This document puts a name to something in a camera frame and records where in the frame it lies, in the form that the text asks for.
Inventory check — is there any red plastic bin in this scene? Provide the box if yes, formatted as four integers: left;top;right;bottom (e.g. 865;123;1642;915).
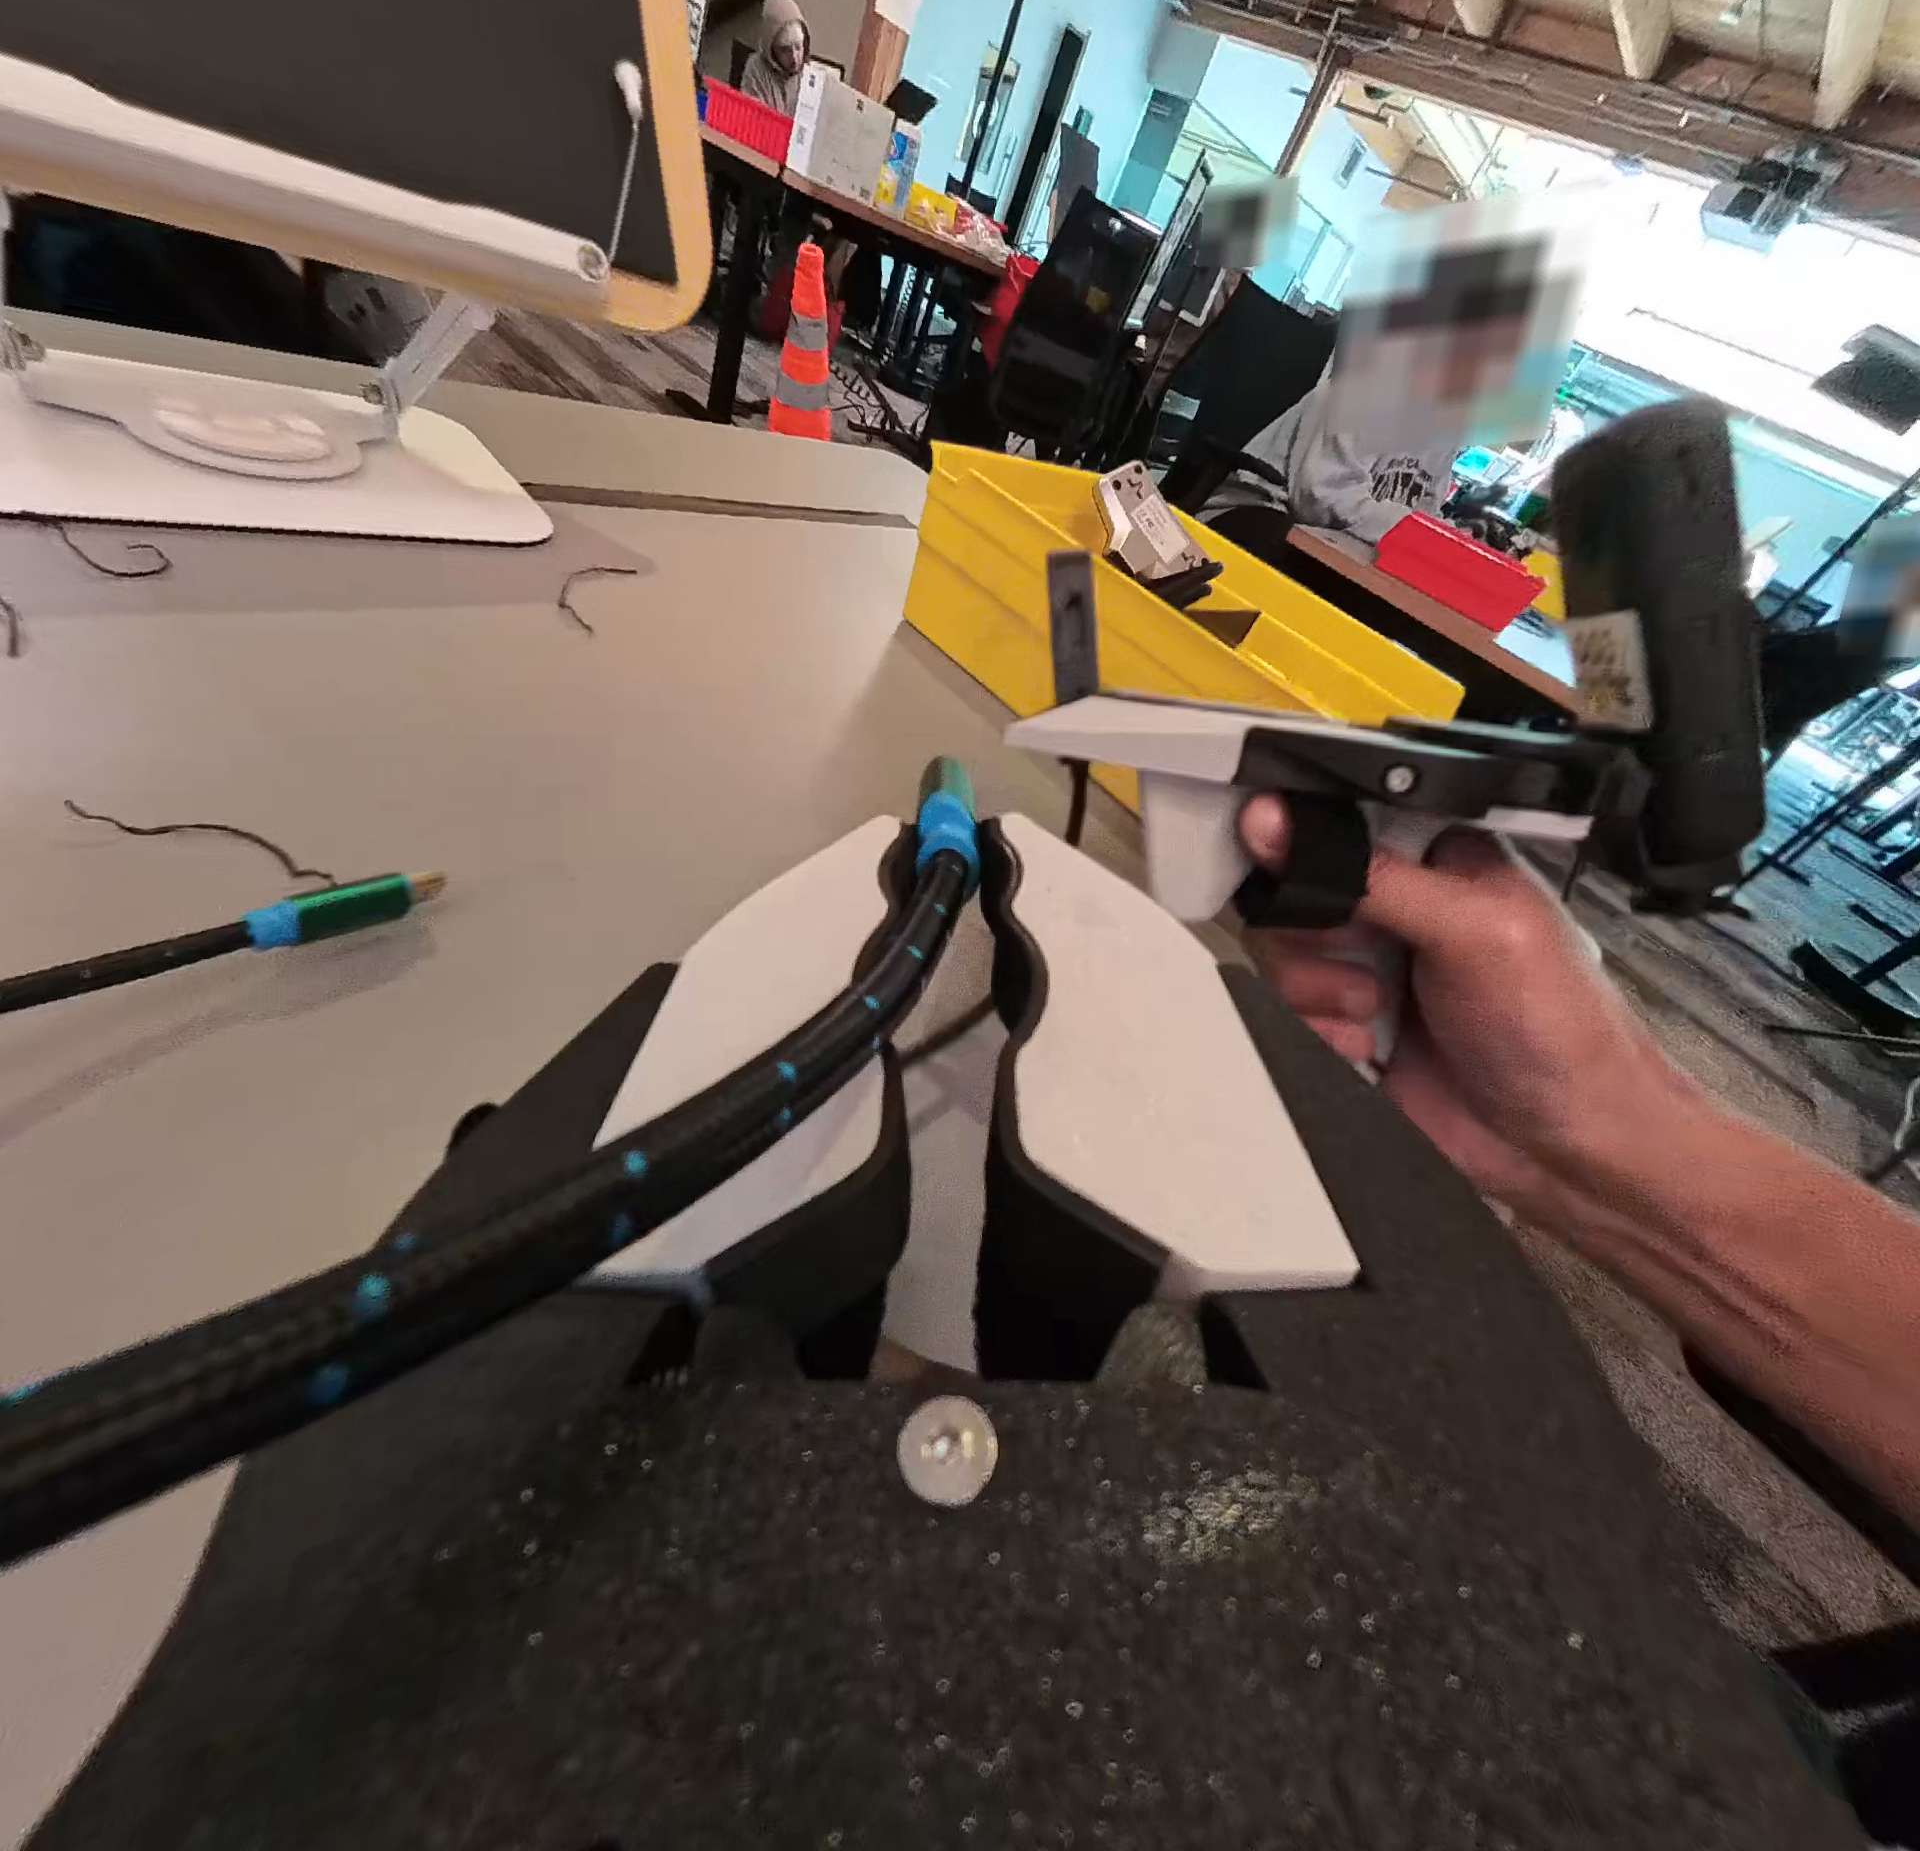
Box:
1376;514;1549;633
701;77;792;161

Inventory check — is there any black braided hdmi cable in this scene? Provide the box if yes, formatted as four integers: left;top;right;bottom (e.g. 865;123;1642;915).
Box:
0;760;996;1570

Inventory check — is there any person's right forearm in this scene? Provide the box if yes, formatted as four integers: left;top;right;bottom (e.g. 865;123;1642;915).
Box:
1502;1045;1920;1530

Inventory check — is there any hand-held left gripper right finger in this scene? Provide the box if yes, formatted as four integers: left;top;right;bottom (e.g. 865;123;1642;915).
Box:
978;813;1361;1375

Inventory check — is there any wooden-framed black book stand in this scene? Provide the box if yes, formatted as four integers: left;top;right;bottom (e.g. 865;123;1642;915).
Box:
0;0;714;546

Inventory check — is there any black office chair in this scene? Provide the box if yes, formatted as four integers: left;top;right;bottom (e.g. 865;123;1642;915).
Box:
986;181;1161;459

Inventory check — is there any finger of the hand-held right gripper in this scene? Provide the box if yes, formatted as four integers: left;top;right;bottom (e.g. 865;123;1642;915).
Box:
1000;691;1250;778

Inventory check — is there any person's right hand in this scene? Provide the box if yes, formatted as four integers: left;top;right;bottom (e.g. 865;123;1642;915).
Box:
1235;797;1672;1215

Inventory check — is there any short curled black thread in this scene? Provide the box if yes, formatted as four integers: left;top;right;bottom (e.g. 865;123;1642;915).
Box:
55;519;171;579

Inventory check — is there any orange traffic cone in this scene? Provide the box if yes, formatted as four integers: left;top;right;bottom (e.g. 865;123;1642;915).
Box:
772;240;833;442

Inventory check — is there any brown wooden desk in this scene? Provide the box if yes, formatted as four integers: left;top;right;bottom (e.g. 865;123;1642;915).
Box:
698;126;1026;425
1288;521;1584;716

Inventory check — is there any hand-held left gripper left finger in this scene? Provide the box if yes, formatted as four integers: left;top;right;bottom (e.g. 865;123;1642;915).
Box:
565;813;921;1375

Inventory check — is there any black hdmi switch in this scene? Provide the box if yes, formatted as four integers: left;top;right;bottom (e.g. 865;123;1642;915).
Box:
1094;459;1223;610

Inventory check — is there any yellow plastic bin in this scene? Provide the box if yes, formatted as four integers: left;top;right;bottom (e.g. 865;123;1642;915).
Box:
905;442;1466;815

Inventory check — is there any bent black thread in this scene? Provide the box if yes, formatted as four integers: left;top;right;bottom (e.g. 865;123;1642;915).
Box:
65;797;332;886

